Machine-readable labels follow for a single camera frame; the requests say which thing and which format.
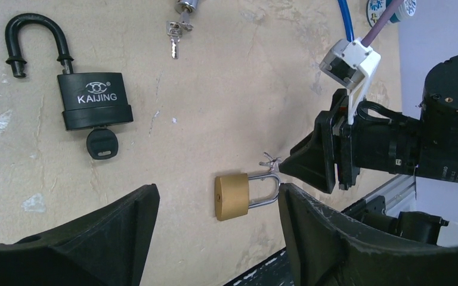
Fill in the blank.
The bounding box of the black padlock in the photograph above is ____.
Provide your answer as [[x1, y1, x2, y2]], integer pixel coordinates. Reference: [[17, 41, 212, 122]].
[[5, 13, 134, 130]]

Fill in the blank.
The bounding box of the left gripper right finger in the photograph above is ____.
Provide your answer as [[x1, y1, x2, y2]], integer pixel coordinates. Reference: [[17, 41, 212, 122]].
[[278, 184, 458, 285]]

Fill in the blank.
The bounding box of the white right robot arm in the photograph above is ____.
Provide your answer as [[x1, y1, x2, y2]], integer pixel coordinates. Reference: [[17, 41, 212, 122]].
[[279, 55, 458, 194]]

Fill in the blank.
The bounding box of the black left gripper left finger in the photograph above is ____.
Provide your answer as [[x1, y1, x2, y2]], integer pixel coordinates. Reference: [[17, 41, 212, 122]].
[[0, 184, 160, 285]]

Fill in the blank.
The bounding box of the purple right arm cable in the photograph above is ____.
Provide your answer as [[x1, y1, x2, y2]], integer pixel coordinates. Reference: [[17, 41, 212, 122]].
[[361, 0, 406, 48]]

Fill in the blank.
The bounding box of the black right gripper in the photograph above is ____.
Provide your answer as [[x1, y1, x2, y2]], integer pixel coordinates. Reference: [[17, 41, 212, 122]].
[[278, 88, 362, 195]]

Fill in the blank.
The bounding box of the blue cable lock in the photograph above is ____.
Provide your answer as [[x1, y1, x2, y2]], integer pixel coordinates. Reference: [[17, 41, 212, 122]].
[[175, 0, 355, 42]]

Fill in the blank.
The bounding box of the silver key bunch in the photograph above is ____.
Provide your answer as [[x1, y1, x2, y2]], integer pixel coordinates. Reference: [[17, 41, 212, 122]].
[[259, 152, 283, 173]]

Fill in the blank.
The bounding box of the brass padlock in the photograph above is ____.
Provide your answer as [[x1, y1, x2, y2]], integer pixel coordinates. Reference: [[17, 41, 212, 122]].
[[214, 173, 281, 222]]

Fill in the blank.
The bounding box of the aluminium frame rail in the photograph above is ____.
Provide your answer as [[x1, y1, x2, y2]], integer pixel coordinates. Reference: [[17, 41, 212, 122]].
[[341, 173, 417, 218]]

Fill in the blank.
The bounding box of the silver cable lock key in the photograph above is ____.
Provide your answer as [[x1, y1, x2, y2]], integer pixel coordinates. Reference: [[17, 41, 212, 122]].
[[166, 9, 193, 60]]

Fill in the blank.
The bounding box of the black-headed key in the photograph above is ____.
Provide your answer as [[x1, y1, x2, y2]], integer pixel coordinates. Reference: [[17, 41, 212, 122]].
[[86, 128, 119, 160]]

